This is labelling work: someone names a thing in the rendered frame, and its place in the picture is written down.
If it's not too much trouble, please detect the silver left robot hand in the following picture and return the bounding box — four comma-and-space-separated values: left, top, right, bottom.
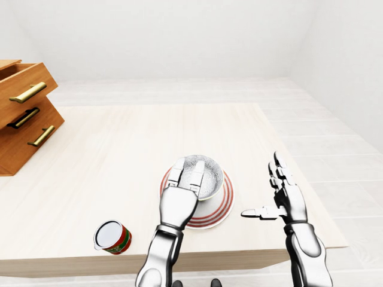
159, 157, 205, 231

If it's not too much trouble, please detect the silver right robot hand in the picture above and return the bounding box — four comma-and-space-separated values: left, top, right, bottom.
241, 151, 309, 224

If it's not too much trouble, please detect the patterned bowl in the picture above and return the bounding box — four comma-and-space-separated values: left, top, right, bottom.
181, 154, 225, 201

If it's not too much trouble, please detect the white plate with red rings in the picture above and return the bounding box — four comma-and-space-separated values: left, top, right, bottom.
159, 166, 235, 230

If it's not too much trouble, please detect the red and green tin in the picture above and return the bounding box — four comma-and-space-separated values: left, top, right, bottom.
93, 220, 133, 255

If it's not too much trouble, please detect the wooden cabinet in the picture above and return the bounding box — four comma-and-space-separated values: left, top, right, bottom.
0, 59, 65, 177

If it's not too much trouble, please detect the open wooden drawer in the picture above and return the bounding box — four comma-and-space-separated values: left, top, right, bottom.
0, 62, 59, 130

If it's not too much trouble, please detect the short brass handle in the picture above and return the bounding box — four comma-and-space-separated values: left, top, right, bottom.
27, 125, 56, 148

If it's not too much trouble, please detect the wooden drawer with small handle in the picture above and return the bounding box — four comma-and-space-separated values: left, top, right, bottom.
0, 119, 65, 177

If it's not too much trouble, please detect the wooden drawer with dark-backed handle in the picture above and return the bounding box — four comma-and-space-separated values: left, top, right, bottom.
0, 96, 65, 141

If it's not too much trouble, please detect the brass handle with dark backing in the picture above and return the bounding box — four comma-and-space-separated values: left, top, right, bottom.
6, 107, 41, 130

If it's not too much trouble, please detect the long brass handle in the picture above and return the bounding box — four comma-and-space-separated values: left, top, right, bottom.
8, 81, 48, 105

